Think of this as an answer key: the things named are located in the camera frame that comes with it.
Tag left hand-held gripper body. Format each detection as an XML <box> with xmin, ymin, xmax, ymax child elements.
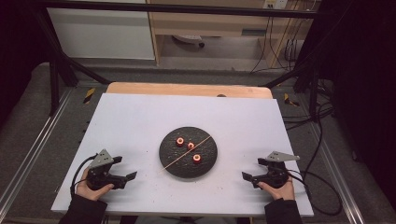
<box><xmin>86</xmin><ymin>148</ymin><xmax>127</xmax><ymax>190</ymax></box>

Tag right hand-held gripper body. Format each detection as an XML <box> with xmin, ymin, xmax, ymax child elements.
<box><xmin>251</xmin><ymin>151</ymin><xmax>301</xmax><ymax>189</ymax></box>

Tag black round plate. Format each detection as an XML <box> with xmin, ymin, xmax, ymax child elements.
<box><xmin>158</xmin><ymin>126</ymin><xmax>219</xmax><ymax>179</ymax></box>

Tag bamboo skewer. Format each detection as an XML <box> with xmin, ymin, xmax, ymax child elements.
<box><xmin>160</xmin><ymin>135</ymin><xmax>213</xmax><ymax>173</ymax></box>

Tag person's right hand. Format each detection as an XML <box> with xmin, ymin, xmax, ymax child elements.
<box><xmin>257</xmin><ymin>178</ymin><xmax>296</xmax><ymax>201</ymax></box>

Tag person's left hand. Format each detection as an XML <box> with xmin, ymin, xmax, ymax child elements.
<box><xmin>75</xmin><ymin>176</ymin><xmax>115</xmax><ymax>202</ymax></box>

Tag yellow black tape strip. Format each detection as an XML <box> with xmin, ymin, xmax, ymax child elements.
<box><xmin>283</xmin><ymin>92</ymin><xmax>301</xmax><ymax>107</ymax></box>
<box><xmin>82</xmin><ymin>87</ymin><xmax>96</xmax><ymax>105</ymax></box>

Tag wooden table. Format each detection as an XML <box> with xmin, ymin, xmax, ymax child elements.
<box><xmin>106</xmin><ymin>81</ymin><xmax>274</xmax><ymax>100</ymax></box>

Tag white cabinet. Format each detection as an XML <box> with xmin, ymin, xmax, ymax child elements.
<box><xmin>46</xmin><ymin>7</ymin><xmax>156</xmax><ymax>61</ymax></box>

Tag white shoe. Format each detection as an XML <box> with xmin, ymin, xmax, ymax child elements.
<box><xmin>172</xmin><ymin>34</ymin><xmax>206</xmax><ymax>49</ymax></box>

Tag wooden cabinet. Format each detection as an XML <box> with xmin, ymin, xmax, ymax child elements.
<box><xmin>146</xmin><ymin>0</ymin><xmax>314</xmax><ymax>68</ymax></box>

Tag white power outlet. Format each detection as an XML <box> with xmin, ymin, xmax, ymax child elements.
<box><xmin>262</xmin><ymin>0</ymin><xmax>289</xmax><ymax>10</ymax></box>

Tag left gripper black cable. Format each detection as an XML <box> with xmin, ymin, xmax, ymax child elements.
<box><xmin>70</xmin><ymin>153</ymin><xmax>99</xmax><ymax>199</ymax></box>

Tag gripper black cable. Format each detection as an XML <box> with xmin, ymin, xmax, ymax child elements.
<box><xmin>70</xmin><ymin>153</ymin><xmax>99</xmax><ymax>199</ymax></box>
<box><xmin>287</xmin><ymin>169</ymin><xmax>344</xmax><ymax>217</ymax></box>

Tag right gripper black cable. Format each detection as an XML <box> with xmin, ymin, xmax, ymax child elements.
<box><xmin>287</xmin><ymin>169</ymin><xmax>344</xmax><ymax>217</ymax></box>

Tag aluminium floor rail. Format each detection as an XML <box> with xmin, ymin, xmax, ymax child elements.
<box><xmin>0</xmin><ymin>88</ymin><xmax>75</xmax><ymax>213</ymax></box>
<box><xmin>306</xmin><ymin>120</ymin><xmax>366</xmax><ymax>224</ymax></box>

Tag black floor cables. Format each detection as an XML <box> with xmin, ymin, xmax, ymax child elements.
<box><xmin>281</xmin><ymin>77</ymin><xmax>336</xmax><ymax>132</ymax></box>

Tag hanging black cables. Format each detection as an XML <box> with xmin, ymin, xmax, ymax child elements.
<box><xmin>249</xmin><ymin>15</ymin><xmax>301</xmax><ymax>75</ymax></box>

